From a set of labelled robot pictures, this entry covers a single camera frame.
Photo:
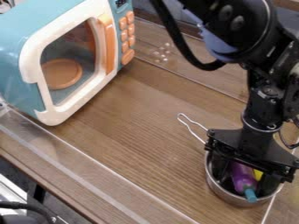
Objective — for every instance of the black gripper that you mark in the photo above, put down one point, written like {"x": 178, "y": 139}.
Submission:
{"x": 253, "y": 147}

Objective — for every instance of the purple toy eggplant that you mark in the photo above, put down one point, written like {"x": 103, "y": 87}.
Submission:
{"x": 245, "y": 182}

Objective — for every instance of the silver pot with wire handle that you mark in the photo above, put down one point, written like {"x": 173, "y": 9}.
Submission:
{"x": 227, "y": 193}

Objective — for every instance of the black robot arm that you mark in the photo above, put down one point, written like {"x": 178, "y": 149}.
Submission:
{"x": 245, "y": 34}

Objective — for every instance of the yellow toy corn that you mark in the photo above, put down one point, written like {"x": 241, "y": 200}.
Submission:
{"x": 258, "y": 174}

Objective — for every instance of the orange microwave turntable plate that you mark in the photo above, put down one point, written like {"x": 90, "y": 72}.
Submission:
{"x": 62, "y": 73}

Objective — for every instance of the blue toy microwave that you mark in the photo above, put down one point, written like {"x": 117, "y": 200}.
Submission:
{"x": 91, "y": 31}

